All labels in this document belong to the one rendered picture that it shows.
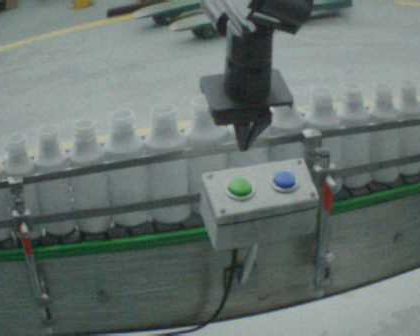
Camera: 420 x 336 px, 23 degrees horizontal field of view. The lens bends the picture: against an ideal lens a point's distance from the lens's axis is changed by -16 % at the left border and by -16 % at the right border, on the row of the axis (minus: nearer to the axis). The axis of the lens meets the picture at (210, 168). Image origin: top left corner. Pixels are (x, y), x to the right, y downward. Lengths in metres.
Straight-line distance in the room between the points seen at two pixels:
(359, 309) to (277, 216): 1.77
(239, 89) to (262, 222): 0.22
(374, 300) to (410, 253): 1.48
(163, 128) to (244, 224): 0.20
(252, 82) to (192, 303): 0.47
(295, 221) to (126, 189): 0.25
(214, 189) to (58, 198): 0.25
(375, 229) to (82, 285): 0.48
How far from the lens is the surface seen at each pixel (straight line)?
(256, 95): 1.37
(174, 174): 1.63
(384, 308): 3.25
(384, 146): 1.73
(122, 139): 1.61
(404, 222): 1.79
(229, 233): 1.50
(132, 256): 1.65
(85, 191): 1.62
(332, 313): 3.25
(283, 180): 1.51
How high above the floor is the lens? 1.78
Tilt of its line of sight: 25 degrees down
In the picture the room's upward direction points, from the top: 3 degrees counter-clockwise
